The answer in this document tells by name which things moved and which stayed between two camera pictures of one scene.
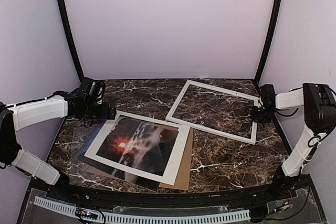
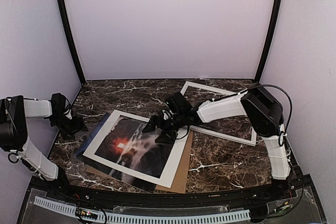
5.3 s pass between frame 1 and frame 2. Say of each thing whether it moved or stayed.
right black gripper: moved
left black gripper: moved
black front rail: stayed
